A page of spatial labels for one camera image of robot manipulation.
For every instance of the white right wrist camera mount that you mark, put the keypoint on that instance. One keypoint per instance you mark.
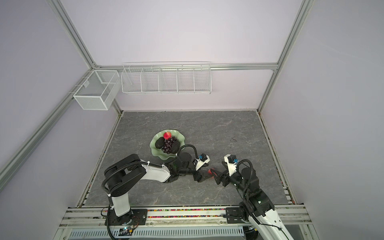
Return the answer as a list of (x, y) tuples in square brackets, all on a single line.
[(231, 161)]

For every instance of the dark purple fake grapes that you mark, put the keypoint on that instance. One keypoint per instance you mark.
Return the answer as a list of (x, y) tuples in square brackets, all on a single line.
[(168, 144)]

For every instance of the dark fake avocado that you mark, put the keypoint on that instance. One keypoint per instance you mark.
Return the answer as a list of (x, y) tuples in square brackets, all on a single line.
[(160, 143), (175, 147)]

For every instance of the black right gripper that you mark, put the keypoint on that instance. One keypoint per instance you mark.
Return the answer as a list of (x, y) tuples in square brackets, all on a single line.
[(219, 179)]

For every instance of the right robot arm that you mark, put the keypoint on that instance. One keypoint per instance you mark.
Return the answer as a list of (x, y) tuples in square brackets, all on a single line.
[(256, 208)]

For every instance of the long white wire basket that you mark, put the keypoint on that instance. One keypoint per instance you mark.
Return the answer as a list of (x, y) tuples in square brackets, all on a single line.
[(167, 78)]

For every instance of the aluminium frame post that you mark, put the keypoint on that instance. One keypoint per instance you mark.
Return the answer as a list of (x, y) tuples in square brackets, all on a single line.
[(303, 12)]

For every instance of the red fake apple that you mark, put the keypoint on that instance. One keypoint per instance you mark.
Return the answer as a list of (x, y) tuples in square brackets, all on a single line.
[(167, 135), (213, 174)]

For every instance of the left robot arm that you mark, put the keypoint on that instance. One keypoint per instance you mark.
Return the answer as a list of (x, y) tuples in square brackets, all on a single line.
[(121, 177)]

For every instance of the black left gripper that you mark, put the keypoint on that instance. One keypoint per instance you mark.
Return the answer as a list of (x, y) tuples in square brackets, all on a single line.
[(200, 178)]

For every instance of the small white mesh basket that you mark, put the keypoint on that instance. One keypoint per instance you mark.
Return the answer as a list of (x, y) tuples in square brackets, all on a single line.
[(98, 90)]

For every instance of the green wavy fruit bowl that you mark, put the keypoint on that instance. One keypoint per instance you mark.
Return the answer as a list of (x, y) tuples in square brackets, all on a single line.
[(158, 152)]

